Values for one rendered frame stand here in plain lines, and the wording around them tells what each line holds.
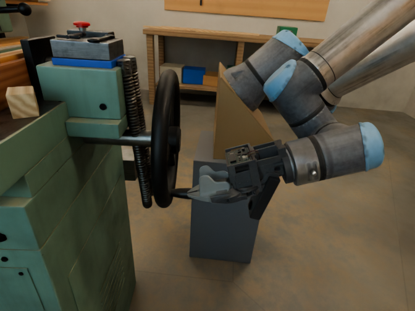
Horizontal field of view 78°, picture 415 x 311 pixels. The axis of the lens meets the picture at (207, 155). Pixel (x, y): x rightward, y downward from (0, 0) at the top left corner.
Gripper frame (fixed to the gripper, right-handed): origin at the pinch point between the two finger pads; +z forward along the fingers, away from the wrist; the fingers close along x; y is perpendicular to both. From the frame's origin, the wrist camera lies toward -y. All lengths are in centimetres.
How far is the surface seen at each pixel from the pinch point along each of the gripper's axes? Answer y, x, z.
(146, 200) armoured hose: -2.7, -6.5, 13.2
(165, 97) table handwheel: 21.8, 1.5, -1.7
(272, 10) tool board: 15, -319, -95
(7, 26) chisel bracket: 39.4, -8.8, 23.5
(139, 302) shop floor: -61, -21, 43
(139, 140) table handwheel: 13.1, -5.1, 8.2
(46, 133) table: 22.6, 6.2, 17.3
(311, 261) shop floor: -87, -43, -33
